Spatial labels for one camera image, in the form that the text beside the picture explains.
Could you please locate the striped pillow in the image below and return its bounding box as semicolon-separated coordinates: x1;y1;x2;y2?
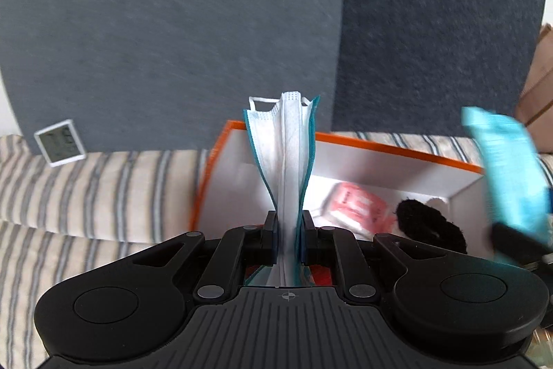
0;133;217;245

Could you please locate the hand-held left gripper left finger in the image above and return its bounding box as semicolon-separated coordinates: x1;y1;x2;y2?
130;211;281;305

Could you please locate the teal wipes packet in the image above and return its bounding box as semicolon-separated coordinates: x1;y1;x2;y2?
461;106;553;242

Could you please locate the striped bed sheet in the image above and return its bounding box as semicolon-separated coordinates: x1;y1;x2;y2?
0;130;553;369

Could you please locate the pink packet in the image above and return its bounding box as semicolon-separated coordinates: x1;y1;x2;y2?
321;181;390;232

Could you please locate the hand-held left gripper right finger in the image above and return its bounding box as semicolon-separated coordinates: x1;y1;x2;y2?
300;212;438;305

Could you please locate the orange cardboard box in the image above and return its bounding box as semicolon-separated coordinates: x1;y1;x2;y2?
190;120;487;254

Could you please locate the black hair scrunchie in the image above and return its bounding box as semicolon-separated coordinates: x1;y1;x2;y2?
396;199;470;256

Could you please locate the white digital thermometer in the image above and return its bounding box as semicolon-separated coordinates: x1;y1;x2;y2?
34;118;88;168

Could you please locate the blue face mask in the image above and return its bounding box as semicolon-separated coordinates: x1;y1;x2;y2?
243;91;323;287

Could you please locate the dark grey headboard panel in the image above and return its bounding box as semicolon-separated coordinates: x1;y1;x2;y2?
330;0;546;137

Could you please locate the light grey headboard panel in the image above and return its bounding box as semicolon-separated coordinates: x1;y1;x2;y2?
0;0;349;157

